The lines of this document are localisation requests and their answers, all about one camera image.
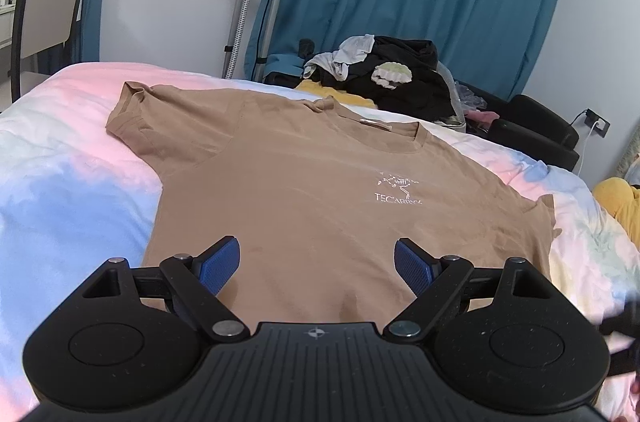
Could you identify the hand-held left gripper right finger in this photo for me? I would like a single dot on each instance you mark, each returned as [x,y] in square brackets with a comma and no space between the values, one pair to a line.
[412,267]

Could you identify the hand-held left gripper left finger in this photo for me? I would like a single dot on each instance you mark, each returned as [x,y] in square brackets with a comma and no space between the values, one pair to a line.
[220,264]

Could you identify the tan t-shirt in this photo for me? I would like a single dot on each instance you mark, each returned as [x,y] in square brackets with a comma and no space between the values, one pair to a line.
[300,202]

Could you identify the pile of clothes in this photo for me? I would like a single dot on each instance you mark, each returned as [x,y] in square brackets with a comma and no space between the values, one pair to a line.
[415,92]

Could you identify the yellow plush pillow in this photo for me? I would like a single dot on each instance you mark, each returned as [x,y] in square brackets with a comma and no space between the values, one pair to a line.
[620,202]

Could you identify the pink cloth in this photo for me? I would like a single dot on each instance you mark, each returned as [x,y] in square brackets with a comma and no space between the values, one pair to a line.
[482,117]

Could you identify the grey patterned pillow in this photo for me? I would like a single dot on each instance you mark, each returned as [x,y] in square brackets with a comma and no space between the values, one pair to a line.
[632,160]

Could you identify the pastel tie-dye blanket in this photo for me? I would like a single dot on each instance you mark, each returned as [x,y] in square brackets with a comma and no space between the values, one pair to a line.
[60,202]

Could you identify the clear plastic bag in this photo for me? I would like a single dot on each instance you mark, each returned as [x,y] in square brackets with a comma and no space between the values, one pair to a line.
[470,97]

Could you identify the black armchair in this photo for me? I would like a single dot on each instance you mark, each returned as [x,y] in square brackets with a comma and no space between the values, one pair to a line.
[535,117]

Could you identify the yellow cloth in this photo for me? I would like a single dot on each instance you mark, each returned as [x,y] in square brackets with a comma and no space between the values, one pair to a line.
[325,91]

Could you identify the blue bag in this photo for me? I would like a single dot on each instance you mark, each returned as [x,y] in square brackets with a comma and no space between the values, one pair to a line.
[285,67]

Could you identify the grey white garment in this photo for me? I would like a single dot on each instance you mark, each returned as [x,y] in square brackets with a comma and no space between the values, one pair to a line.
[350,50]

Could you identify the garment steamer stand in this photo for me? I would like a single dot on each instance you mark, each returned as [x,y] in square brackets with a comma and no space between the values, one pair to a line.
[245,2]

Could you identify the beige chair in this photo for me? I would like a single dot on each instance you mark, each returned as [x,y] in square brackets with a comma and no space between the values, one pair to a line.
[47,12]

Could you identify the white dresser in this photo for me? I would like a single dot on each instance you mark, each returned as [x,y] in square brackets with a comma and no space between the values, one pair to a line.
[5,27]

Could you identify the black wall socket with charger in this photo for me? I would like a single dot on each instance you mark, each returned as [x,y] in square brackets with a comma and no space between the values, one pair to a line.
[600,125]

